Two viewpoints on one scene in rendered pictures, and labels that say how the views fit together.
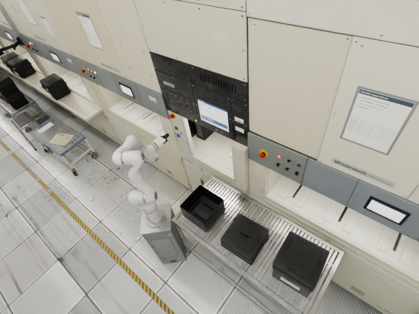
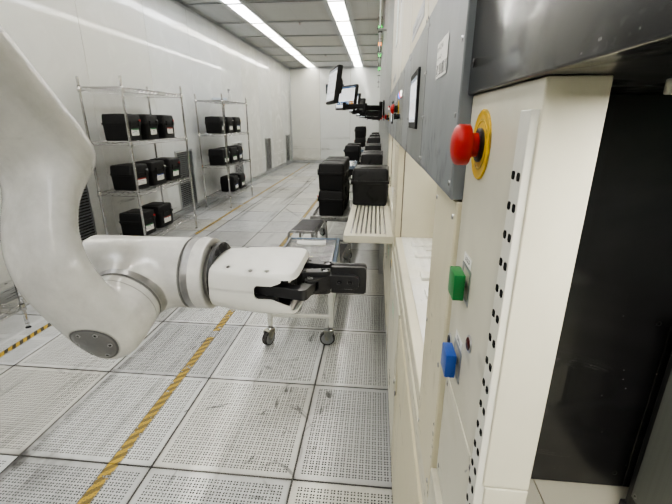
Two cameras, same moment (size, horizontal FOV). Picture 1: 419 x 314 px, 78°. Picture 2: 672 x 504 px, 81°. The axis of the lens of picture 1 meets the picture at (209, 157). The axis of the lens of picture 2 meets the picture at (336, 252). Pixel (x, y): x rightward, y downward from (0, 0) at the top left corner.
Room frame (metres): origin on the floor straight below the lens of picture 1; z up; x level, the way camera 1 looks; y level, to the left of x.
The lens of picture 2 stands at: (1.54, 0.05, 1.37)
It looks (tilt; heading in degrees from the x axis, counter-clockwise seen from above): 19 degrees down; 49
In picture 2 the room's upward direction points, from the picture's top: straight up
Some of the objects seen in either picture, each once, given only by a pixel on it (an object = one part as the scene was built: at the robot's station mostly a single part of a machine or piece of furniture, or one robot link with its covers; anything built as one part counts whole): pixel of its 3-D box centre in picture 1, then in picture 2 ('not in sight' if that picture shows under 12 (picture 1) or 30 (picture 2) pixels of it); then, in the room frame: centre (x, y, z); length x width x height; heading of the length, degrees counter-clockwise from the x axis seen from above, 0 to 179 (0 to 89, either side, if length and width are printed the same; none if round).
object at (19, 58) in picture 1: (21, 66); (372, 166); (4.50, 2.86, 0.93); 0.30 x 0.28 x 0.26; 46
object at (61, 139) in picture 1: (61, 138); not in sight; (2.99, 2.06, 0.47); 0.31 x 0.23 x 0.02; 64
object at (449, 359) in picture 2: not in sight; (451, 359); (1.91, 0.26, 1.10); 0.03 x 0.02 x 0.03; 43
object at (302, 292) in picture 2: not in sight; (281, 285); (1.76, 0.39, 1.20); 0.08 x 0.06 x 0.01; 92
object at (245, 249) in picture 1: (244, 236); not in sight; (0.89, -0.16, 0.83); 0.29 x 0.29 x 0.13; 46
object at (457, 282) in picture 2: not in sight; (460, 283); (1.91, 0.26, 1.20); 0.03 x 0.02 x 0.03; 43
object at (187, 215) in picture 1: (202, 207); not in sight; (1.20, 0.14, 0.85); 0.28 x 0.28 x 0.17; 42
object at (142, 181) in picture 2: not in sight; (130, 176); (2.67, 4.65, 0.81); 0.30 x 0.28 x 0.26; 38
